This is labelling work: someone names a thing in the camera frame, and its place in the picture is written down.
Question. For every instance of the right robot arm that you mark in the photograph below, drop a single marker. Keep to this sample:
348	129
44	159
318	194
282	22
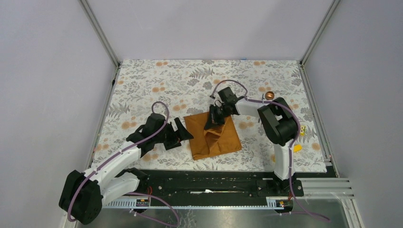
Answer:
280	124

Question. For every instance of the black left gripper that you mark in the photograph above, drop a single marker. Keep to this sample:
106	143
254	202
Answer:
181	134

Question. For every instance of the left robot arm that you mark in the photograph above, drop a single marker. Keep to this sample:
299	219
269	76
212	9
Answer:
85	193

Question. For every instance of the orange cloth napkin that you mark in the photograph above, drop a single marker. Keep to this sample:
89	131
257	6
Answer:
212	142

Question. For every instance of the small yellow toy block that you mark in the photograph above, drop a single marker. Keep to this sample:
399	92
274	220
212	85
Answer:
302	130

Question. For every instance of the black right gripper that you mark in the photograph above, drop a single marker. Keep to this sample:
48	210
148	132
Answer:
213	119

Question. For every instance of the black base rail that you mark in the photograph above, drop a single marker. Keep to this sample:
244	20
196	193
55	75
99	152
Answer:
217	188

